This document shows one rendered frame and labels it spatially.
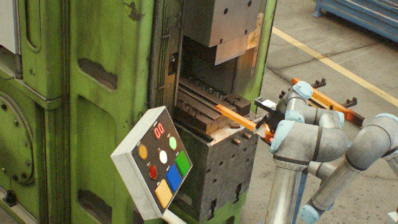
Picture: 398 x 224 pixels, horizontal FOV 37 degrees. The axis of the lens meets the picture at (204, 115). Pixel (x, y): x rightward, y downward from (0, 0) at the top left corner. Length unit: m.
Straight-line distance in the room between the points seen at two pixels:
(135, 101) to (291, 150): 0.79
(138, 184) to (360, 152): 0.78
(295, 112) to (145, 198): 0.66
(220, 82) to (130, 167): 1.05
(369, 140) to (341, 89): 3.15
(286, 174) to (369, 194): 2.23
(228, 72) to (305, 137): 1.10
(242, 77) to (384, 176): 1.70
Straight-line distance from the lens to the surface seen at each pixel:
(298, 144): 1.90
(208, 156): 2.64
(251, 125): 2.61
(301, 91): 2.35
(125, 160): 2.06
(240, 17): 2.49
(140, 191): 2.11
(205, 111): 2.69
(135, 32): 2.29
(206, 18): 2.37
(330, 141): 1.92
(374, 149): 2.16
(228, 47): 2.50
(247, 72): 2.97
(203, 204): 2.82
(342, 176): 2.23
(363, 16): 6.40
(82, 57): 2.68
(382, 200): 4.11
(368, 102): 5.18
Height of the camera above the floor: 2.40
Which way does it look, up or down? 32 degrees down
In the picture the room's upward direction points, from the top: 8 degrees clockwise
